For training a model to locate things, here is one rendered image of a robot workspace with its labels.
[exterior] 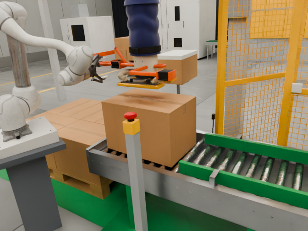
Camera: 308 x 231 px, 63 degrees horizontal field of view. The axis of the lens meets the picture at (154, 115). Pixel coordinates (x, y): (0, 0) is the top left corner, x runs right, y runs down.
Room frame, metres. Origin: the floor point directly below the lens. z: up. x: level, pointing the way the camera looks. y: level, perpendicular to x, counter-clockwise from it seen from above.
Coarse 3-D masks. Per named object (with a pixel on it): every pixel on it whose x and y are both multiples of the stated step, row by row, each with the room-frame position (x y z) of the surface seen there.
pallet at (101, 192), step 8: (48, 168) 2.44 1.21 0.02; (56, 176) 2.22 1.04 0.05; (64, 176) 2.18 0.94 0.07; (72, 176) 2.08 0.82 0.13; (72, 184) 2.11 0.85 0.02; (80, 184) 2.11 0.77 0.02; (88, 184) 2.10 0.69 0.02; (104, 184) 1.92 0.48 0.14; (88, 192) 1.98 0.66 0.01; (96, 192) 1.92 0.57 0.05; (104, 192) 1.91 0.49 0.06
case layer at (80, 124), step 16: (48, 112) 2.84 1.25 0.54; (64, 112) 2.80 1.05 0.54; (80, 112) 2.76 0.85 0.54; (96, 112) 2.73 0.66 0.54; (64, 128) 2.31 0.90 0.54; (80, 128) 2.29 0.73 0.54; (96, 128) 2.26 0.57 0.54; (80, 144) 1.98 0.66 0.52; (48, 160) 2.27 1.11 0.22; (64, 160) 2.13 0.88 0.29; (80, 160) 2.00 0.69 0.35; (80, 176) 2.02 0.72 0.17; (96, 176) 1.90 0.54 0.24
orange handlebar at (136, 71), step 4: (100, 64) 2.01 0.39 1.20; (104, 64) 1.99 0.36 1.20; (108, 64) 1.97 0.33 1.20; (124, 64) 1.89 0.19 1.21; (128, 64) 1.87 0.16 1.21; (132, 64) 1.85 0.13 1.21; (160, 64) 1.77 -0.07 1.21; (164, 64) 1.74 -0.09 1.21; (136, 68) 1.65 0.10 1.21; (140, 68) 1.66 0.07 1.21; (144, 68) 1.71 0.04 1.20; (132, 72) 1.55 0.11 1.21; (136, 72) 1.54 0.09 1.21; (140, 72) 1.52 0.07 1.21; (144, 72) 1.51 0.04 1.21; (148, 72) 1.50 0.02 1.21; (152, 72) 1.48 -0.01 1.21
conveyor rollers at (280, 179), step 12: (120, 156) 1.68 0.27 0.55; (192, 156) 1.67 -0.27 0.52; (204, 156) 1.63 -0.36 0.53; (216, 156) 1.60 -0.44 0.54; (228, 156) 1.58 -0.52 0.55; (240, 156) 1.58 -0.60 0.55; (168, 168) 1.54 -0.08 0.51; (240, 168) 1.45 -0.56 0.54; (252, 168) 1.42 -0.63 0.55; (264, 168) 1.41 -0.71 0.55; (300, 168) 1.38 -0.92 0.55; (264, 180) 1.28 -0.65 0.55; (276, 180) 1.29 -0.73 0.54; (300, 180) 1.27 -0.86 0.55
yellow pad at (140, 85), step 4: (128, 80) 1.83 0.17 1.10; (132, 80) 1.77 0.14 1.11; (148, 80) 1.69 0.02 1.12; (120, 84) 1.77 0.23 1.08; (124, 84) 1.75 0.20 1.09; (128, 84) 1.73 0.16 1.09; (132, 84) 1.72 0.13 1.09; (136, 84) 1.71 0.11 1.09; (140, 84) 1.70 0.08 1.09; (144, 84) 1.68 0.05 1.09; (148, 84) 1.67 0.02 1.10; (152, 84) 1.66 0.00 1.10; (156, 84) 1.65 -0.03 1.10; (160, 84) 1.67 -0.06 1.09; (164, 84) 1.69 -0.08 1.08; (148, 88) 1.65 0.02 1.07; (152, 88) 1.63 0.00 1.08; (156, 88) 1.61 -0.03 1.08
